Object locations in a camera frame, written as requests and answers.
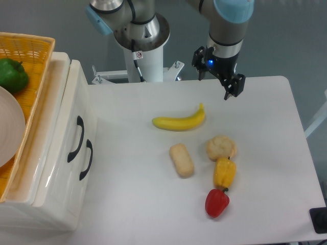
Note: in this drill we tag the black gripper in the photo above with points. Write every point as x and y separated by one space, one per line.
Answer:
205 61

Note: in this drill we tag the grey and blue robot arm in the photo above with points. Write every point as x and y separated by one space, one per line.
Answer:
228 21

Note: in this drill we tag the white drawer cabinet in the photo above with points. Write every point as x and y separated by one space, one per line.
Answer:
18 210

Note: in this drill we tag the yellow banana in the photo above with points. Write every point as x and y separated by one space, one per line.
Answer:
181 123

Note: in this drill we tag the round bread roll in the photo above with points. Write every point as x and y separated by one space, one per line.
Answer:
220 146

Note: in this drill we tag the oblong bread loaf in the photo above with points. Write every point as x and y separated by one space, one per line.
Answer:
182 160

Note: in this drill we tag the yellow bell pepper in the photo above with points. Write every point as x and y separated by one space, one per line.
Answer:
224 173

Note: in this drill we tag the red bell pepper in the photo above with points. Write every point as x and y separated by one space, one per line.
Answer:
216 202

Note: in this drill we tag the black device at edge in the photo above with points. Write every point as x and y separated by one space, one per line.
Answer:
318 218

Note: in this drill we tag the orange woven basket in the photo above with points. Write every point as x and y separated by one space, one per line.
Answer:
35 52

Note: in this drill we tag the green bell pepper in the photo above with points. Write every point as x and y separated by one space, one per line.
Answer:
13 75

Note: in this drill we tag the beige round plate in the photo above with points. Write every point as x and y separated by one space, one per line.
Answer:
12 126

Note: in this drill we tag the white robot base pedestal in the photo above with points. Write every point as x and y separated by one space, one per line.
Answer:
143 55

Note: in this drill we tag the white post at right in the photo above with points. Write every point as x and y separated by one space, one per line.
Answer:
317 119

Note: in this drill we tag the black lower drawer handle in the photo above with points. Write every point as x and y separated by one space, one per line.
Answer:
88 160

